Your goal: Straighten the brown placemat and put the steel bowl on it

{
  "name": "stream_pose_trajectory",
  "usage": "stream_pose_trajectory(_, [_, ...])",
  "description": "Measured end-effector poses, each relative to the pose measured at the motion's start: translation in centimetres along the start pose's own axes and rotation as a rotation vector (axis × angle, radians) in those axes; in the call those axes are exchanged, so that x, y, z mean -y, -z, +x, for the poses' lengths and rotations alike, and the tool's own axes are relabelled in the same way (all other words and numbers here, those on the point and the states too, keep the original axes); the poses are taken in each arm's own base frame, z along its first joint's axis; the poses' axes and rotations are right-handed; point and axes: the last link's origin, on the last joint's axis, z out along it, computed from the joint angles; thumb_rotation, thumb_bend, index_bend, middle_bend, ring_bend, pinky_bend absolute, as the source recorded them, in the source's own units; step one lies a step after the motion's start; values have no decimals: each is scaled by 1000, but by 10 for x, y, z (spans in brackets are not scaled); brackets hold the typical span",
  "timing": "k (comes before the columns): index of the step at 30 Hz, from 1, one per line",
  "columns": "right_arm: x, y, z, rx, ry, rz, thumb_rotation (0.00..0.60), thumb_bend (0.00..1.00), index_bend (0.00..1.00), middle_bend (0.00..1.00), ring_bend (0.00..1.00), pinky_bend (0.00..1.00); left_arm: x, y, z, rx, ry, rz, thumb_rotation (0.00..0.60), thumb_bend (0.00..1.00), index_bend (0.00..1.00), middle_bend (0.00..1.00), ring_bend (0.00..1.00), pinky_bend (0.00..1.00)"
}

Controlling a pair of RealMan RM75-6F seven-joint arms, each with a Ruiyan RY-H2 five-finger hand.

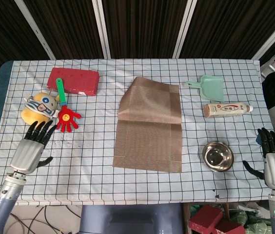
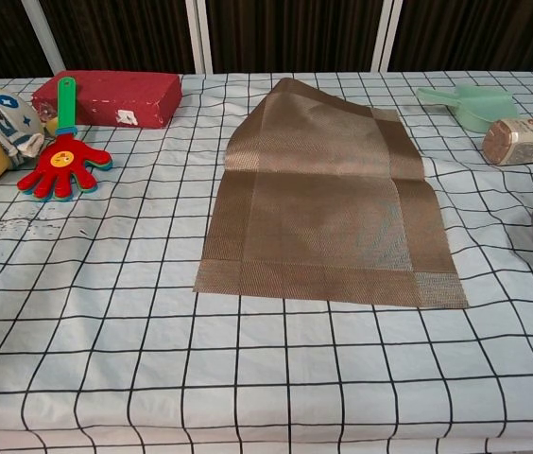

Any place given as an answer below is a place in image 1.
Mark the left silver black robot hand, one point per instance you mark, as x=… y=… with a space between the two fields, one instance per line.
x=26 y=156

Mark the stainless steel bowl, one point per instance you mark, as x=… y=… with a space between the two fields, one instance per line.
x=218 y=157

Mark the brown woven placemat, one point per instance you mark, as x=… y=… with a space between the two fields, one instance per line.
x=147 y=136

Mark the yellow plush toy striped cap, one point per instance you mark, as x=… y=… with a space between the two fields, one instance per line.
x=32 y=115

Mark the green patterned cloth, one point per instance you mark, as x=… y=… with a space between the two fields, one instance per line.
x=249 y=226

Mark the plain red brick block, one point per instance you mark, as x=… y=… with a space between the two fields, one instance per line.
x=230 y=228
x=204 y=217

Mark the beige drink bottle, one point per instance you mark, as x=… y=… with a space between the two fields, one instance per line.
x=225 y=110

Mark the red brick block with sticker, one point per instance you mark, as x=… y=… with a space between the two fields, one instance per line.
x=79 y=80

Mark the mint green plastic dustpan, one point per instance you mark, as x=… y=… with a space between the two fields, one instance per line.
x=211 y=87

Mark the blue-grey robot torso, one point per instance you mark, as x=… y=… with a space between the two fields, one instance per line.
x=127 y=219

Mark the white black grid tablecloth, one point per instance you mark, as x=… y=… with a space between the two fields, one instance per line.
x=152 y=187

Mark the white partition frame post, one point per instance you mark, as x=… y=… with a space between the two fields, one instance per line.
x=274 y=41
x=184 y=29
x=102 y=29
x=35 y=29

